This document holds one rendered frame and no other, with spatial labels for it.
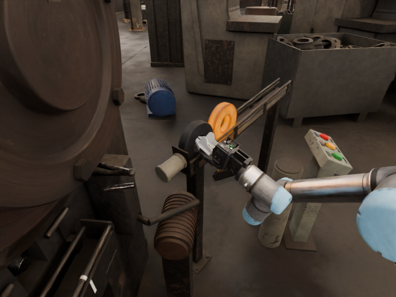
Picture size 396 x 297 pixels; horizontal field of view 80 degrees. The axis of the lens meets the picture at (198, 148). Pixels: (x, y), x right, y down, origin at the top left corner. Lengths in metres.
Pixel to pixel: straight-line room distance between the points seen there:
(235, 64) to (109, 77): 2.63
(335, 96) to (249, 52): 1.00
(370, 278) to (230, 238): 0.69
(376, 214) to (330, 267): 0.96
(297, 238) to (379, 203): 0.97
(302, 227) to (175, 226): 0.79
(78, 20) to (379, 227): 0.55
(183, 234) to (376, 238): 0.49
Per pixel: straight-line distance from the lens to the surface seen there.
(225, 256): 1.36
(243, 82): 2.96
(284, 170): 1.07
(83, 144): 0.29
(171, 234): 0.78
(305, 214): 1.33
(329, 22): 4.18
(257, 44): 2.84
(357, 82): 2.71
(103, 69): 0.34
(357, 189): 0.72
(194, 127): 0.77
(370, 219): 0.56
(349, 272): 1.51
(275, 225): 1.28
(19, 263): 0.56
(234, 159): 0.73
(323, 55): 2.39
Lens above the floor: 1.15
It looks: 34 degrees down
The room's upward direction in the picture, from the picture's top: straight up
